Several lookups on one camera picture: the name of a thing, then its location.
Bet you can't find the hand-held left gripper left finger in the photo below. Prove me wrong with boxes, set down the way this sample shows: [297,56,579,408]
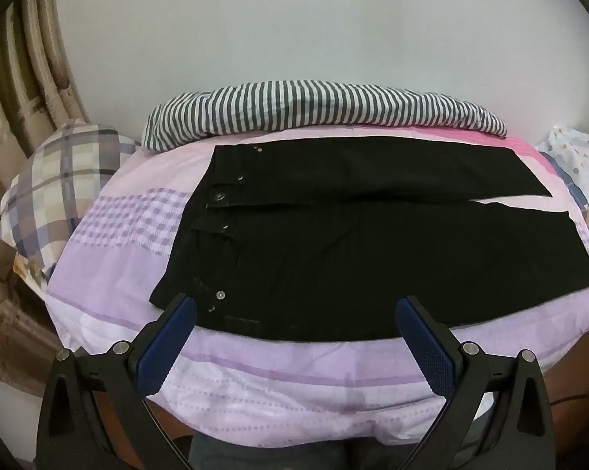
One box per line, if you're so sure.
[36,294,198,470]

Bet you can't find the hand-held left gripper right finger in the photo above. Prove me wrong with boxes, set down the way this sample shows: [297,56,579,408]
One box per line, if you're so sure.
[395,295,553,470]

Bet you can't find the black pants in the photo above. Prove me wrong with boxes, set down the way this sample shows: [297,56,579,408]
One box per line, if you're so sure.
[150,138,589,343]

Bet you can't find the pink and purple bed sheet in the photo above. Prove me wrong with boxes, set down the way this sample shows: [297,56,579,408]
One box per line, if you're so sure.
[45,122,589,444]

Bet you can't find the plaid pillow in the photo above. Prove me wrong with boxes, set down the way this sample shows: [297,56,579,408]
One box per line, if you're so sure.
[0,118,143,299]

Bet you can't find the grey white striped blanket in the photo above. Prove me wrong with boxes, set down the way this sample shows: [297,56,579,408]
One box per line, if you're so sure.
[142,78,508,154]

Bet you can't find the beige curtain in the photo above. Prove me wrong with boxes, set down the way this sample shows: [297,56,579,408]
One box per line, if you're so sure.
[0,0,90,397]

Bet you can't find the black cable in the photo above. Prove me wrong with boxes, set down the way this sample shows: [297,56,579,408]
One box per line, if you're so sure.
[548,387,589,406]

